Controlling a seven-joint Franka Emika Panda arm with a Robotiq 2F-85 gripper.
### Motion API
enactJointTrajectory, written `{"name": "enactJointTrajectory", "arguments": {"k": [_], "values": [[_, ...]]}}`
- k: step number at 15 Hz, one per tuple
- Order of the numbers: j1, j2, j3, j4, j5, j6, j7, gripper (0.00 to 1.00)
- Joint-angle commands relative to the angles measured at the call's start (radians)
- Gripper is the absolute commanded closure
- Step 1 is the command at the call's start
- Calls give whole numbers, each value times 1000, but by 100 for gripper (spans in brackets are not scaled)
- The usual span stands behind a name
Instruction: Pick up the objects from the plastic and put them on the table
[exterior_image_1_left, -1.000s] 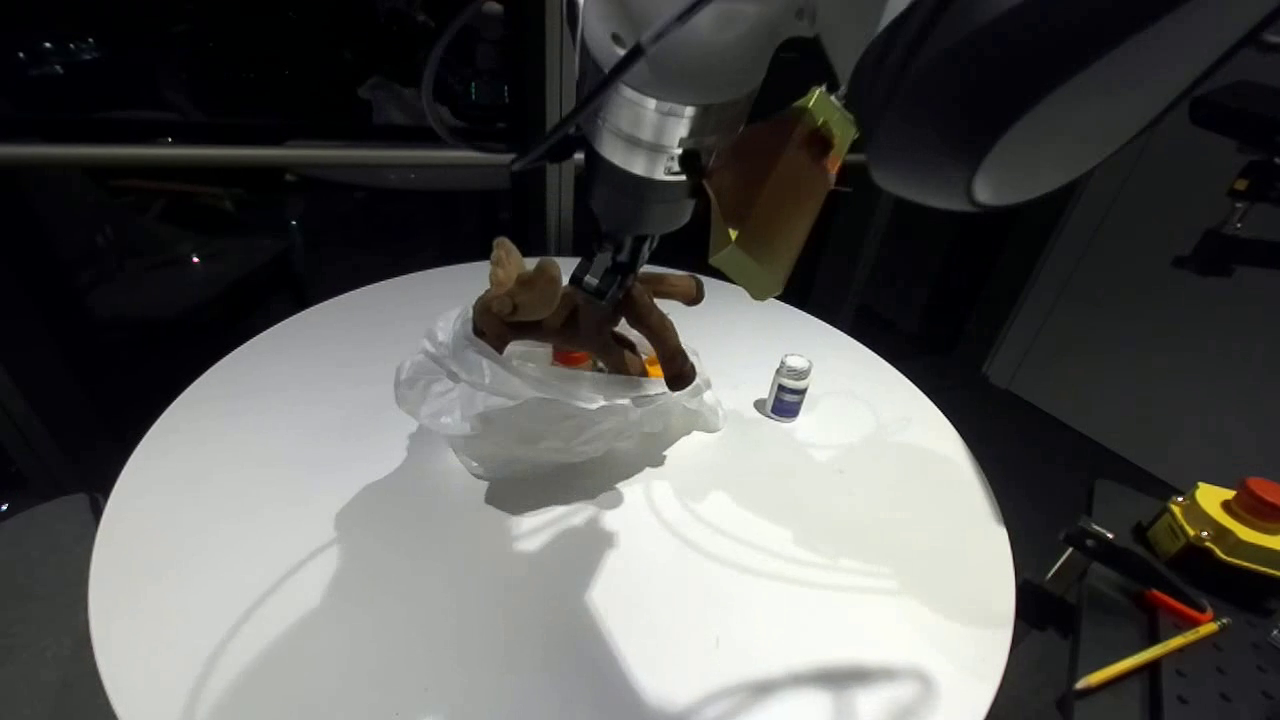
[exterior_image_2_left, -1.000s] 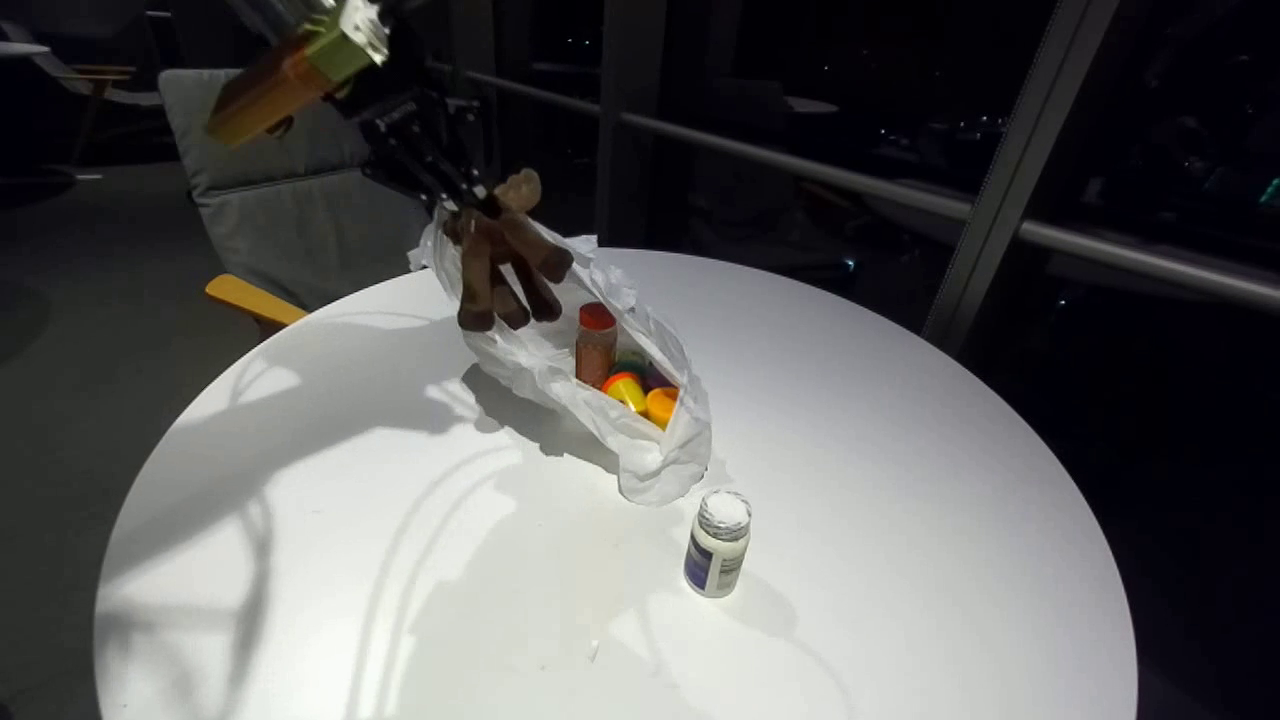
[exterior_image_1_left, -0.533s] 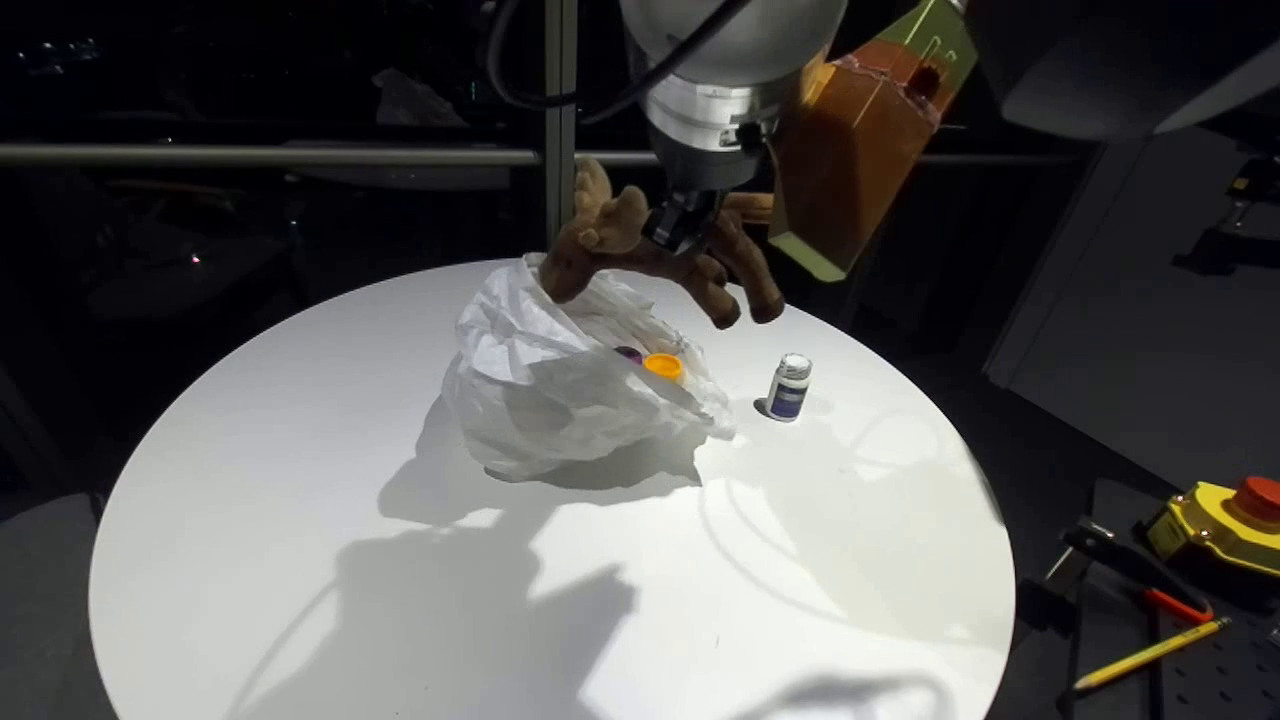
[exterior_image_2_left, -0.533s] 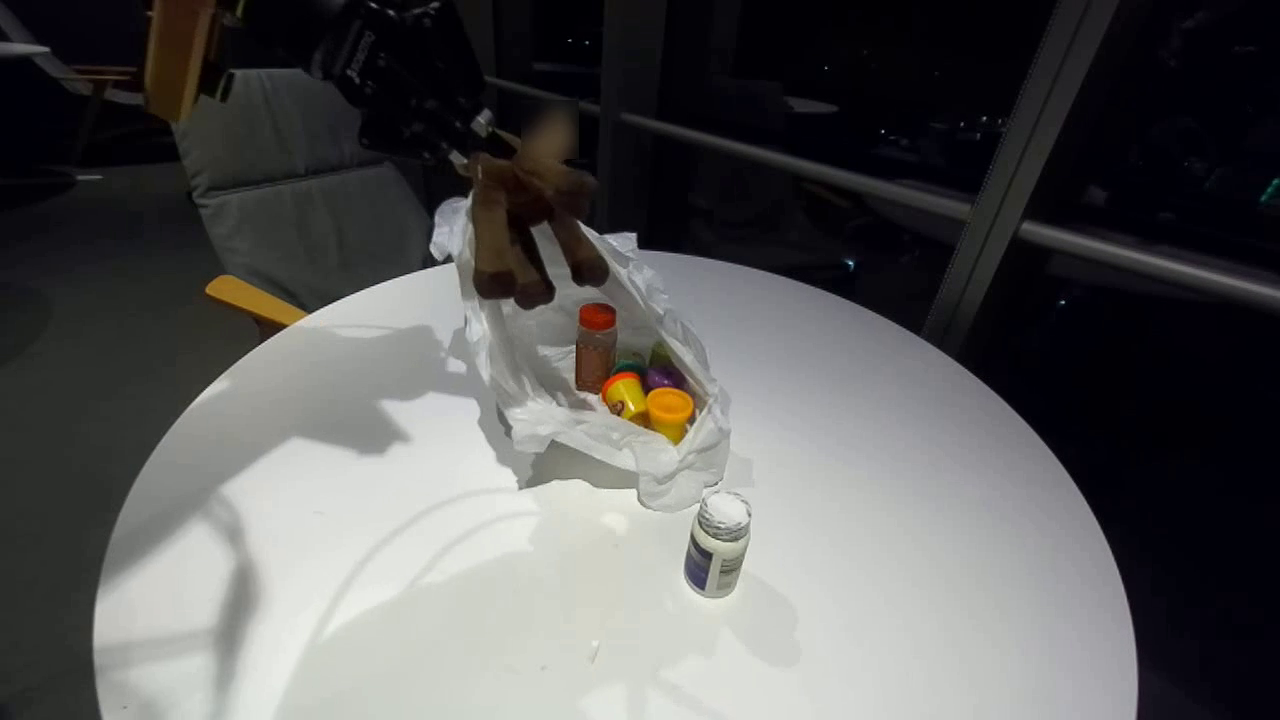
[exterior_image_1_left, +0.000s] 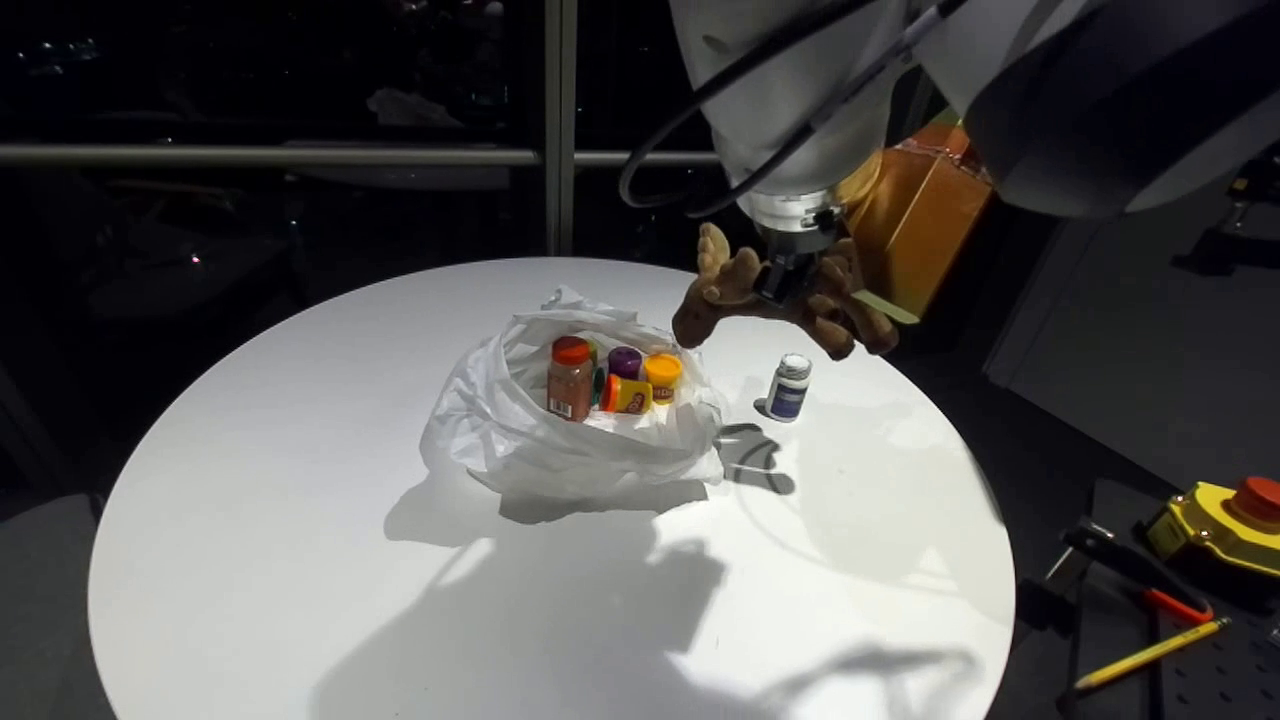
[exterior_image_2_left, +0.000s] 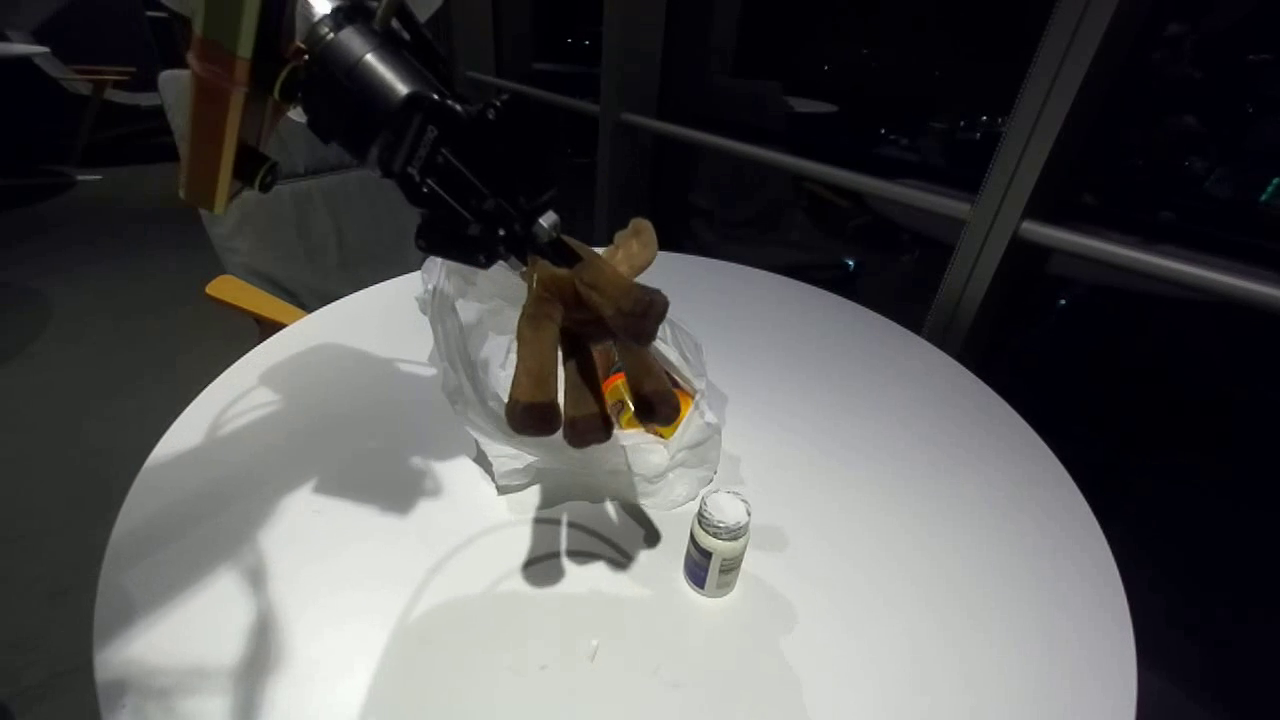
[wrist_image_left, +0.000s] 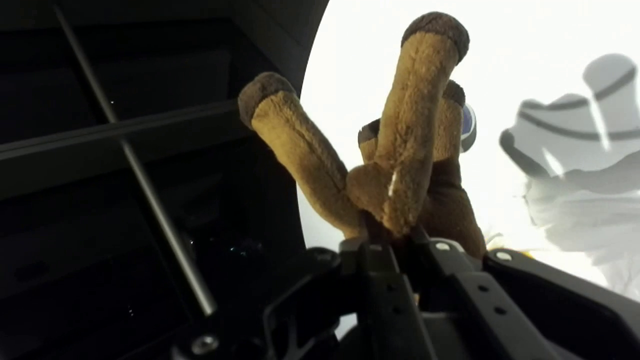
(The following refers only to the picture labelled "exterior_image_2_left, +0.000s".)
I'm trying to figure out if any white bottle blue label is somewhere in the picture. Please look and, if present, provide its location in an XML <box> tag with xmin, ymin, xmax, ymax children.
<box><xmin>678</xmin><ymin>482</ymin><xmax>756</xmax><ymax>602</ymax></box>

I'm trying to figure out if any brown plush moose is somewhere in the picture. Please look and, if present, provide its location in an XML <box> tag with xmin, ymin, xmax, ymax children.
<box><xmin>505</xmin><ymin>212</ymin><xmax>688</xmax><ymax>451</ymax></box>

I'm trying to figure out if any grey fabric chair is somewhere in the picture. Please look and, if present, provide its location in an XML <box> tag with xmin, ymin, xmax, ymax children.
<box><xmin>195</xmin><ymin>161</ymin><xmax>431</xmax><ymax>301</ymax></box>

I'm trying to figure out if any yellow wooden plank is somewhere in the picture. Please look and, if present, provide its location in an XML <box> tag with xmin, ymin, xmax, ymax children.
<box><xmin>200</xmin><ymin>268</ymin><xmax>313</xmax><ymax>333</ymax></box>

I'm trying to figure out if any grey window post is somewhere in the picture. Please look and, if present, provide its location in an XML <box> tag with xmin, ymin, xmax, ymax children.
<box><xmin>921</xmin><ymin>0</ymin><xmax>1124</xmax><ymax>353</ymax></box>

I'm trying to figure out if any metal window railing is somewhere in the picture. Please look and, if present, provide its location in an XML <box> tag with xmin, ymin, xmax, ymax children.
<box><xmin>465</xmin><ymin>66</ymin><xmax>1280</xmax><ymax>311</ymax></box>

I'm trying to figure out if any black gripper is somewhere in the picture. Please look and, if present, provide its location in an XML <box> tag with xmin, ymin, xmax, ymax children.
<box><xmin>396</xmin><ymin>112</ymin><xmax>576</xmax><ymax>276</ymax></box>

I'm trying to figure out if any clear plastic bag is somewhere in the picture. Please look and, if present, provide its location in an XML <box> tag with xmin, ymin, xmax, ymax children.
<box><xmin>417</xmin><ymin>251</ymin><xmax>730</xmax><ymax>512</ymax></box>

